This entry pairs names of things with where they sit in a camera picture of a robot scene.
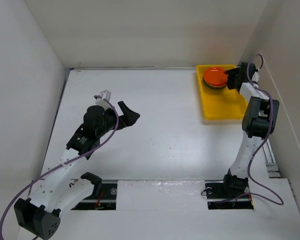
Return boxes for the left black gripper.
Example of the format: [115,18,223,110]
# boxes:
[96,101,140,138]

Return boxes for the yellow patterned plate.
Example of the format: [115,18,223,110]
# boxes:
[203,81,227,91]

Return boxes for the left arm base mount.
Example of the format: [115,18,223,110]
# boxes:
[72,180,118,211]

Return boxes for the orange plate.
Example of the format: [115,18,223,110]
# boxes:
[203,67,228,87]

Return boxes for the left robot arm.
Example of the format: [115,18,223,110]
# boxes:
[13,101,140,240]

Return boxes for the yellow plastic bin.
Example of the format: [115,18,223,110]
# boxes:
[196,64,248,121]

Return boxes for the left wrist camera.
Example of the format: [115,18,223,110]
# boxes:
[94,90,111,108]

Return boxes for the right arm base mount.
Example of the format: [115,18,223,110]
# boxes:
[201,180,254,210]

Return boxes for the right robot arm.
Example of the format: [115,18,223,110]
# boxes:
[221,62,280,199]

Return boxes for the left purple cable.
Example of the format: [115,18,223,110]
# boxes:
[0,94,120,240]

